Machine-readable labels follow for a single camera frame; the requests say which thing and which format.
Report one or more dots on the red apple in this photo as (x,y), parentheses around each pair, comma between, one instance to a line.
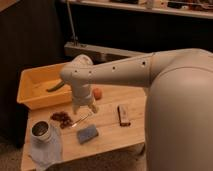
(97,93)

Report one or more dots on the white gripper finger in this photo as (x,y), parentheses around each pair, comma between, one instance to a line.
(93,108)
(75,109)

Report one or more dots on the light blue cloth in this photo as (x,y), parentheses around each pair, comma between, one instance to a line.
(46,153)

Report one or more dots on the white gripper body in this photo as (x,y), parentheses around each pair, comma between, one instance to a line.
(82,95)

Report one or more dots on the grey metal shelf rail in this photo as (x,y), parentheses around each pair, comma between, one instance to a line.
(98,53)

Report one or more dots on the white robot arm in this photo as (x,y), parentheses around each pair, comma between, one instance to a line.
(179,106)

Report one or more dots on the green pickle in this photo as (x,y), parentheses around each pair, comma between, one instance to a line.
(56,87)

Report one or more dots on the pile of raisins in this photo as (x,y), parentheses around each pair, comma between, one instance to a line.
(63,118)

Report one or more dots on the metal cup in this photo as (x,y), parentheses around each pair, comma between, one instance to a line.
(41,131)

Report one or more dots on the yellow plastic tray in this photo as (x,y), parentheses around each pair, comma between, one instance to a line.
(34,84)

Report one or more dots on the brown chocolate bar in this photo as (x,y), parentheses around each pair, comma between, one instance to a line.
(123,115)

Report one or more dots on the blue sponge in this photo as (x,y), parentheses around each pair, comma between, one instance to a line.
(86,134)

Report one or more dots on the wooden table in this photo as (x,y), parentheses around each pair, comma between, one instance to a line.
(112,135)

